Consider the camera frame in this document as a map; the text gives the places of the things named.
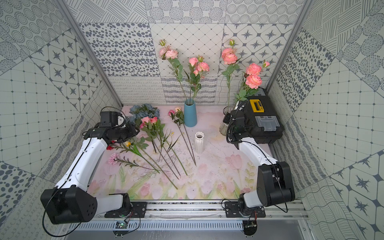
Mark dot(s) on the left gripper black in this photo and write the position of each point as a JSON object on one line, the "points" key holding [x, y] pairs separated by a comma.
{"points": [[126, 132]]}

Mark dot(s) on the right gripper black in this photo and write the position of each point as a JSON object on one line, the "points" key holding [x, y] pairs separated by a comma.
{"points": [[229, 120]]}

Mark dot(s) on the large pink peony spray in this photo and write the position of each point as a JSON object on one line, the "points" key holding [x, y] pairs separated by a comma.
{"points": [[230, 59]]}

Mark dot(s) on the pink rose single stem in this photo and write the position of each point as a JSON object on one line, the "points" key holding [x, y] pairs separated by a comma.
{"points": [[192, 76]]}

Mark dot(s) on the pink carnation spray stem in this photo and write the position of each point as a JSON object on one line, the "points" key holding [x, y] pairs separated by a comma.
{"points": [[166, 53]]}

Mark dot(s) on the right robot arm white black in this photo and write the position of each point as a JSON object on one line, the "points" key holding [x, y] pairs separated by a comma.
{"points": [[274, 179]]}

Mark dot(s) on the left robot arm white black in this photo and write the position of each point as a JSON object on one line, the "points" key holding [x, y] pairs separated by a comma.
{"points": [[69, 202]]}

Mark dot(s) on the clear glass vase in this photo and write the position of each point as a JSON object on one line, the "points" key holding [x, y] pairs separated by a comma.
{"points": [[226, 120]]}

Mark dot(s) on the small white ribbed vase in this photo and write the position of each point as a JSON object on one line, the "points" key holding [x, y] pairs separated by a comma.
{"points": [[199, 142]]}

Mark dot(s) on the tall blue ceramic vase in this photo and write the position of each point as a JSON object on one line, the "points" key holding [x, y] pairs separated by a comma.
{"points": [[190, 113]]}

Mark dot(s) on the black toolbox yellow label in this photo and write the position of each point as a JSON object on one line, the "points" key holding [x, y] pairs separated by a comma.
{"points": [[261, 121]]}

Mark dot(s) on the blue grey rose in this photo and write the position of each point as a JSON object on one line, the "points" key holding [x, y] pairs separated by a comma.
{"points": [[142, 111]]}

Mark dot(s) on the pink flower bunch on table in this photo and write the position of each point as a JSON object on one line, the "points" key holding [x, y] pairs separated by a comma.
{"points": [[163, 142]]}

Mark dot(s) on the peach rosebud stem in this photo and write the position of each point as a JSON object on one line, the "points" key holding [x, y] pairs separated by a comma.
{"points": [[184, 132]]}

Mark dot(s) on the magenta rosebud stem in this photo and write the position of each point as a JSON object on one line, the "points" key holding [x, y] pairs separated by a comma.
{"points": [[180, 132]]}

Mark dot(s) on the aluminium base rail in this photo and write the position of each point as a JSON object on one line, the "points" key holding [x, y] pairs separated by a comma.
{"points": [[213, 210]]}

